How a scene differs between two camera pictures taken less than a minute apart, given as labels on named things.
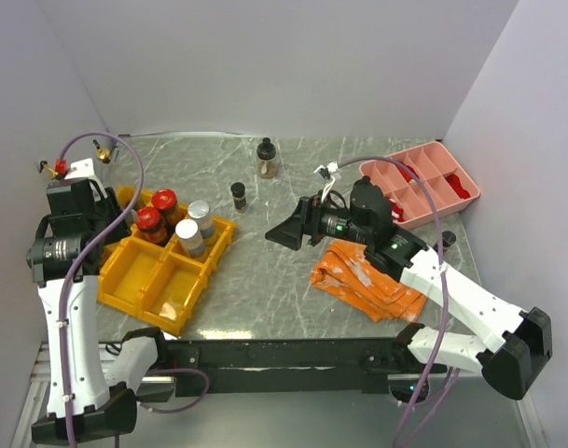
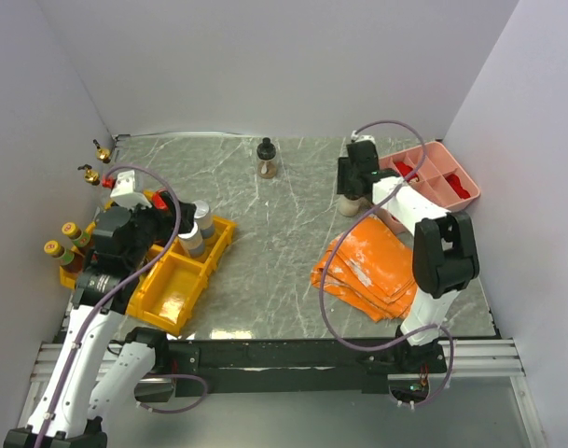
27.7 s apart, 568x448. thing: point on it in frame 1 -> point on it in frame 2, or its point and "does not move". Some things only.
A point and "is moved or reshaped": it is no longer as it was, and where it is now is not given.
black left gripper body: [107, 210] -> [151, 226]
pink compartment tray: [447, 186] does not move
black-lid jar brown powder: [266, 154] does not move
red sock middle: [405, 173] does not move
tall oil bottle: [52, 175] is moved or reshaped
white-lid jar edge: [189, 235] does not move
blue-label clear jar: [200, 211] does not move
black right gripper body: [330, 221] -> [344, 177]
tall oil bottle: [103, 153] does not move
